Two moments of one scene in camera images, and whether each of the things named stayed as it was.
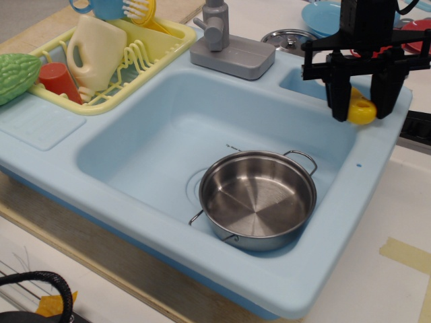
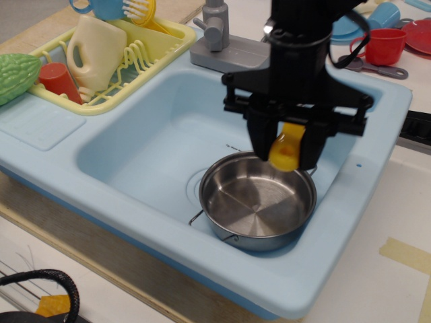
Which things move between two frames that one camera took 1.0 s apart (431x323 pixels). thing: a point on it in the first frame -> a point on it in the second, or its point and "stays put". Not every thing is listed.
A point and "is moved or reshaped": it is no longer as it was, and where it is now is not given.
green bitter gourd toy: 18,73 stays put
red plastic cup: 56,79 stays put
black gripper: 389,55 -> 312,94
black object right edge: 417,127 stays put
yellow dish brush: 142,12 stays put
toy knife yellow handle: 361,111 is moved or reshaped
